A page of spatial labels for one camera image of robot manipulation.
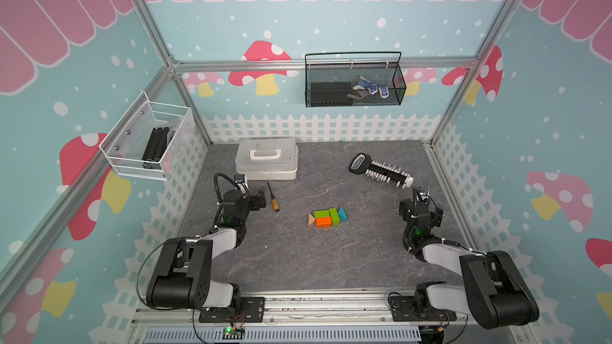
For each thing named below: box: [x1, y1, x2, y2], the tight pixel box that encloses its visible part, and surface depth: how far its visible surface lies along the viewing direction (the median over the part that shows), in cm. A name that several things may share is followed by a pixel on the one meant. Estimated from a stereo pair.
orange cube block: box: [315, 216, 333, 229], surface depth 93 cm
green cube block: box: [313, 210, 330, 219], surface depth 94 cm
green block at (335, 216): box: [329, 207, 341, 227], surface depth 94 cm
